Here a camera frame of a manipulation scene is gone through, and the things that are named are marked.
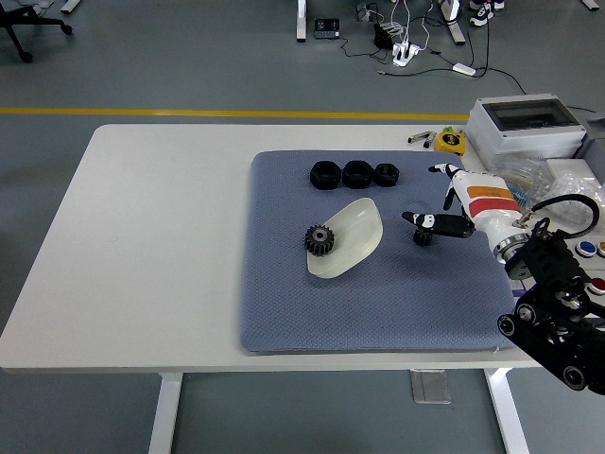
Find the white power strip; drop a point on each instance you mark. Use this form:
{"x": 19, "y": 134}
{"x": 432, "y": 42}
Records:
{"x": 405, "y": 53}

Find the metal floor plate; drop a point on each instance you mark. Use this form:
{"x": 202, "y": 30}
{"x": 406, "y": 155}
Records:
{"x": 430, "y": 387}

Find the grey push-button control box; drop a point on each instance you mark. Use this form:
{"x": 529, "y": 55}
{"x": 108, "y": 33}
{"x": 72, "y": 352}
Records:
{"x": 587, "y": 247}

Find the white sheet purple edge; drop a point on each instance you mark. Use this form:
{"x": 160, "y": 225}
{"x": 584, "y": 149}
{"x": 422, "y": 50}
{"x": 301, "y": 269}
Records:
{"x": 516, "y": 289}

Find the white square plate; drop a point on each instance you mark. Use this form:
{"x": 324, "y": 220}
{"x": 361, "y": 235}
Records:
{"x": 350, "y": 236}

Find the small black marker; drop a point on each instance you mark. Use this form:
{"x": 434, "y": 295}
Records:
{"x": 427, "y": 143}

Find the black office chair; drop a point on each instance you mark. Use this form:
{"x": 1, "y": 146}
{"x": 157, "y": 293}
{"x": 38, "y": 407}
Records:
{"x": 14, "y": 16}

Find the small black gear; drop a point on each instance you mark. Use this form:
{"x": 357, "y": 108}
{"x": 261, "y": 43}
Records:
{"x": 423, "y": 239}

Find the small black hex nut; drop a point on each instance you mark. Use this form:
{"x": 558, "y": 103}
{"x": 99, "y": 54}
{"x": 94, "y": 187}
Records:
{"x": 387, "y": 174}

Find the yellow floor tape line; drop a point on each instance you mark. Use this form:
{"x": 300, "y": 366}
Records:
{"x": 189, "y": 112}

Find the white flat box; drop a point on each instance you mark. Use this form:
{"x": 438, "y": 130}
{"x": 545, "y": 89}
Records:
{"x": 567, "y": 166}

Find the blue-grey textured mat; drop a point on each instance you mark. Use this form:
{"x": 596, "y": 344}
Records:
{"x": 283, "y": 307}

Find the bag of clear parts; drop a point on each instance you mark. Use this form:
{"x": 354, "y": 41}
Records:
{"x": 572, "y": 184}

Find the grey electrical enclosure box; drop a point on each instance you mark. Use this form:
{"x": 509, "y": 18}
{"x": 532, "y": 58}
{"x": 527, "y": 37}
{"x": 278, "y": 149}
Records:
{"x": 520, "y": 137}

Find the black floor device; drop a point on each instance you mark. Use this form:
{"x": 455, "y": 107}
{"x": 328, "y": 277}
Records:
{"x": 327, "y": 28}

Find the large black hex nut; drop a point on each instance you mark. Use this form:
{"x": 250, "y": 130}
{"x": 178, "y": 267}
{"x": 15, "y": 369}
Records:
{"x": 357, "y": 174}
{"x": 324, "y": 175}

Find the white table leg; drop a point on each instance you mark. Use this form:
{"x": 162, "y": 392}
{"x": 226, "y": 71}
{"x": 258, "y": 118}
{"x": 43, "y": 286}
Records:
{"x": 508, "y": 411}
{"x": 165, "y": 411}

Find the white desk leg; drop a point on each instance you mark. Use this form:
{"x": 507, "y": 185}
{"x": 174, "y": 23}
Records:
{"x": 301, "y": 21}
{"x": 454, "y": 23}

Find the silver metal tool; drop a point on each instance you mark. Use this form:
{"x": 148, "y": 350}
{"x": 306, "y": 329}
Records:
{"x": 418, "y": 138}

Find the white power adapter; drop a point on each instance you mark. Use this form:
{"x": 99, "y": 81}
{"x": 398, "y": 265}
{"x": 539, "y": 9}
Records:
{"x": 464, "y": 69}

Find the black power adapter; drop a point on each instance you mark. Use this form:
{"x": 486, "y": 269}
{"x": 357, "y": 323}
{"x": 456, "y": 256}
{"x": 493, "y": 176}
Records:
{"x": 383, "y": 35}

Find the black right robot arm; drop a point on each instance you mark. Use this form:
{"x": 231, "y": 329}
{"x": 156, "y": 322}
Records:
{"x": 548, "y": 265}

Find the bag of blue resistors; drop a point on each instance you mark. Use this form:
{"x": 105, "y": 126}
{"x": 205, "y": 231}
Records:
{"x": 524, "y": 175}

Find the white desk foot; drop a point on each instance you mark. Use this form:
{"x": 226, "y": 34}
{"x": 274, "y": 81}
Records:
{"x": 71, "y": 5}

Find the yellow tape measure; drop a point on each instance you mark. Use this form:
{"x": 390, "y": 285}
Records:
{"x": 450, "y": 142}

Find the person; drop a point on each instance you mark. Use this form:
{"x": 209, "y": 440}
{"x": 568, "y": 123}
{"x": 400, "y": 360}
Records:
{"x": 479, "y": 14}

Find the small grey device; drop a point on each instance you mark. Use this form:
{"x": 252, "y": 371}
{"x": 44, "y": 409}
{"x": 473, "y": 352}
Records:
{"x": 364, "y": 12}

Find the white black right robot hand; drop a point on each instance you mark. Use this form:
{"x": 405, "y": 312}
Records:
{"x": 491, "y": 208}

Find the large black gear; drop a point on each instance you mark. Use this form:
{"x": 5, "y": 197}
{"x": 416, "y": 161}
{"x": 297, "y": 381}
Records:
{"x": 319, "y": 241}

